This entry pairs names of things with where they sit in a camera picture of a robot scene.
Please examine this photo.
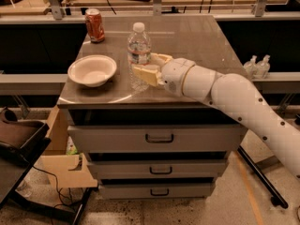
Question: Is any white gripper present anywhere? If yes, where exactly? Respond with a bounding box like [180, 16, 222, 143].
[132, 52, 195, 97]

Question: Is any clear plastic water bottle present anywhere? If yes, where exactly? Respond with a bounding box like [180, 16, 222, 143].
[127, 22, 151, 92]

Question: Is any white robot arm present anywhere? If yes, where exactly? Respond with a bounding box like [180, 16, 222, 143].
[130, 53, 300, 177]

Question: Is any white paper bowl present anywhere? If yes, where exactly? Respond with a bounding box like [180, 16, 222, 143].
[67, 55, 117, 87]

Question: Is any left clear pump bottle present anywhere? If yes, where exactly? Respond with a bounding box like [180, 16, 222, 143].
[243, 55, 257, 79]

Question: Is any grey drawer cabinet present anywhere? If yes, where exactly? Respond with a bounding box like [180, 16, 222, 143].
[56, 14, 263, 201]

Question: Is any orange soda can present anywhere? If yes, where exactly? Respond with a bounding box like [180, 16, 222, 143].
[85, 8, 105, 43]

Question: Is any top grey drawer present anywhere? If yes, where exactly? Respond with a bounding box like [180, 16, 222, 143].
[67, 124, 247, 153]

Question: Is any grey drawer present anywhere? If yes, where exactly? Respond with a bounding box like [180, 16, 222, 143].
[98, 183, 215, 200]
[87, 159, 228, 180]
[67, 124, 247, 153]

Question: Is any middle grey drawer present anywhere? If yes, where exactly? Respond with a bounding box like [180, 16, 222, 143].
[87, 159, 228, 180]

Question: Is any bottom grey drawer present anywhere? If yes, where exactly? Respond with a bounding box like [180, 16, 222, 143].
[98, 183, 215, 200]

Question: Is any cardboard box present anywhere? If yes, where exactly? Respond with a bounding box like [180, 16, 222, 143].
[41, 106, 98, 188]

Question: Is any black stand leg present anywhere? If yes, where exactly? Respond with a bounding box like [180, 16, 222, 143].
[237, 146, 289, 209]

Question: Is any metal frame rail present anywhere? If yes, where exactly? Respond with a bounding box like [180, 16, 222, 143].
[0, 0, 300, 24]

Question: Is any black floor cable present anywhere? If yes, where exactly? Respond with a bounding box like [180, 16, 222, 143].
[32, 165, 83, 208]

